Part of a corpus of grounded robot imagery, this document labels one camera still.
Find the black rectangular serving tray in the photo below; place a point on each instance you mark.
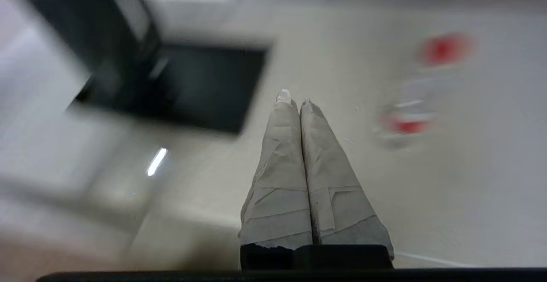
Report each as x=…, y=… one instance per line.
x=205, y=89

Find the clear water bottle red cap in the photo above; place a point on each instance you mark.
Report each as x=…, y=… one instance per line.
x=414, y=102

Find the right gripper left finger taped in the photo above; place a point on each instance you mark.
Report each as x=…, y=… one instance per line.
x=277, y=188

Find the black electric kettle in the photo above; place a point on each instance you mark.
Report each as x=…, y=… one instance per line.
x=85, y=25

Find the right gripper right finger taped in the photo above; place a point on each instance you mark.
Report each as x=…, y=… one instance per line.
x=337, y=196

